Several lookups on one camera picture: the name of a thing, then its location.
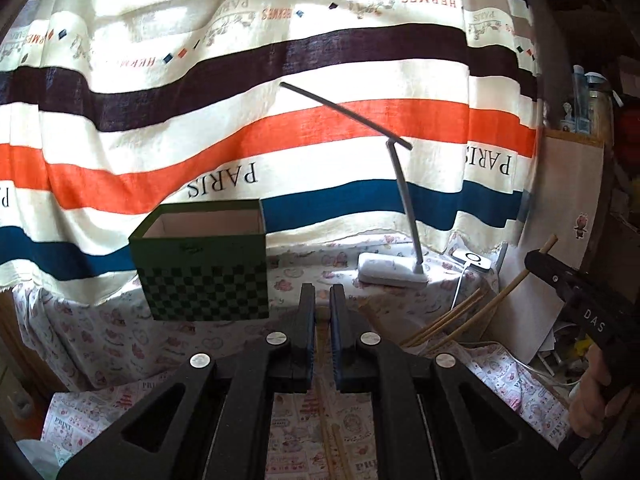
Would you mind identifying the christmas print tablecloth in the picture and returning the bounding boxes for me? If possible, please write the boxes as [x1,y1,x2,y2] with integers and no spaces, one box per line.
[42,340,571,480]

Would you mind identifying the white plastic bag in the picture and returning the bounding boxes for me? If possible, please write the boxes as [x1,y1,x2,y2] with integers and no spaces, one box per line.
[15,437,71,480]

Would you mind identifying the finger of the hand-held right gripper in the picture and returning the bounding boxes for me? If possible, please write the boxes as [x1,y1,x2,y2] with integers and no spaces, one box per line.
[524,248,576,295]

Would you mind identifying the bear print cloth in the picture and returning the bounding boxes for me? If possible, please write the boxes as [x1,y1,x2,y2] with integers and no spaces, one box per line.
[10,232,501,396]

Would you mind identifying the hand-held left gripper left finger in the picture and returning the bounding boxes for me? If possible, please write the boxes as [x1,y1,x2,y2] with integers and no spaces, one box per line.
[56,282,317,480]

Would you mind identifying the white desk lamp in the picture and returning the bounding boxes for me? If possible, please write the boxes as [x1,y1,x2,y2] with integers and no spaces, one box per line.
[280,81,431,288]

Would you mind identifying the beige side panel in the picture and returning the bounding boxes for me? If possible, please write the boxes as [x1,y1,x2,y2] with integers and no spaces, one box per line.
[487,127,608,366]

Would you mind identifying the white paper sheets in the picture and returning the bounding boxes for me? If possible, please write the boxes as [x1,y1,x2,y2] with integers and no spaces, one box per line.
[530,320,571,376]

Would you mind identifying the glass jar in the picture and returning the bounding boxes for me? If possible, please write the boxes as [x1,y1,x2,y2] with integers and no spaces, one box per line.
[591,74,617,137]

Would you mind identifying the clear plastic bottle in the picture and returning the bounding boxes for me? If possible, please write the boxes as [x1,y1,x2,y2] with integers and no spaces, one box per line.
[571,64,591,133]

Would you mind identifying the striped printed curtain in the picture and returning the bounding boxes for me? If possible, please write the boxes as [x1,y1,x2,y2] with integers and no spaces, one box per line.
[0,0,546,306]

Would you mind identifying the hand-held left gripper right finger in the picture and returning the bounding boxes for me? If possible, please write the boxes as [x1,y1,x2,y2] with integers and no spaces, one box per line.
[329,284,583,480]

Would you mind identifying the light wooden chopstick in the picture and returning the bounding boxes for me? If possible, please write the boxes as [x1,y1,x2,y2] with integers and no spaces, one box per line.
[400,287,487,347]
[412,296,493,348]
[429,233,559,352]
[314,327,337,480]
[330,425,353,480]

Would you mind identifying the white charger puck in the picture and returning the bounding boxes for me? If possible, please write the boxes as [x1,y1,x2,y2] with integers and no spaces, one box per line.
[452,248,493,273]

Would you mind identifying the person's right hand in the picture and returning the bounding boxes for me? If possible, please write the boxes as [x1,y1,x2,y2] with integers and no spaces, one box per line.
[569,344,626,441]

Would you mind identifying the green checkered box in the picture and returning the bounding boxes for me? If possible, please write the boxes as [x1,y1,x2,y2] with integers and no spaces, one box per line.
[128,198,271,322]

